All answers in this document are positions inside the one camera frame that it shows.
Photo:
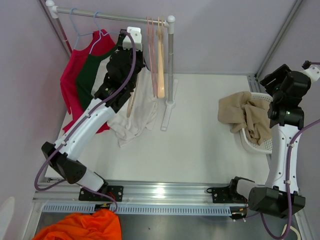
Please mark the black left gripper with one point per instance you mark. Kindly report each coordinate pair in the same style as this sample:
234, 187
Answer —
139, 54

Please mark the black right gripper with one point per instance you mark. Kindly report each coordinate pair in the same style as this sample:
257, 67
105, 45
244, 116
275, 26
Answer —
279, 75

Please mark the beige wooden hanger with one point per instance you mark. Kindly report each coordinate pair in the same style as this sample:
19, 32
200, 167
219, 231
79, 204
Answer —
130, 104

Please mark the beige t shirt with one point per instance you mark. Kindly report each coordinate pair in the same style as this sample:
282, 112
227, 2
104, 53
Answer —
242, 111

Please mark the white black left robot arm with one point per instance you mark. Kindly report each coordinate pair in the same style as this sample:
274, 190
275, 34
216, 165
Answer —
119, 83

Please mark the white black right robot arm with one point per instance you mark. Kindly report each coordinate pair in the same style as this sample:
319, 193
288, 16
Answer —
303, 84

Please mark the red t shirt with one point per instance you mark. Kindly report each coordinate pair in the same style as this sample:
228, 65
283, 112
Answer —
73, 68

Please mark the pink plastic hanger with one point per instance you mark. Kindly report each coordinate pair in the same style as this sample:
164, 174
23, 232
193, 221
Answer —
151, 53

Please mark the beige empty hanger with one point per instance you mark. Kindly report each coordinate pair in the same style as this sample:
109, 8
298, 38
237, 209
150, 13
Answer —
160, 58

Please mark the green white raglan shirt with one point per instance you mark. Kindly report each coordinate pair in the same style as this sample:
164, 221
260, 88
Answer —
145, 109

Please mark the white perforated laundry basket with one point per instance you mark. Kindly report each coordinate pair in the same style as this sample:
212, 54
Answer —
266, 146

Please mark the white clothes rack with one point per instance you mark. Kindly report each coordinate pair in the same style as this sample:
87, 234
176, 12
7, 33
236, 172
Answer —
172, 84

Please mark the orange cloth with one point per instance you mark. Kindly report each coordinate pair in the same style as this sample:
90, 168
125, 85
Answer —
101, 225

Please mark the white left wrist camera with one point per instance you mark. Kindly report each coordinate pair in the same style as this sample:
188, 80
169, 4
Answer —
136, 35

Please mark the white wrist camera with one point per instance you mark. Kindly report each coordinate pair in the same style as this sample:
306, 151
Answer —
136, 35
312, 70

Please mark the aluminium corner frame post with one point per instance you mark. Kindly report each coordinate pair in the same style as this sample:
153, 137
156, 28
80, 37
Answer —
253, 78

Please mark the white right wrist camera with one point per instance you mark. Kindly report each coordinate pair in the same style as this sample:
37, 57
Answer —
312, 70

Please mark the blue wire hanger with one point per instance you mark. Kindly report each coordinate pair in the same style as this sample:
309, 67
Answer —
80, 36
98, 27

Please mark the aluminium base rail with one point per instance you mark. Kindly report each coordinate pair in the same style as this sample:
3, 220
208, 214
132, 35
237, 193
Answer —
141, 198

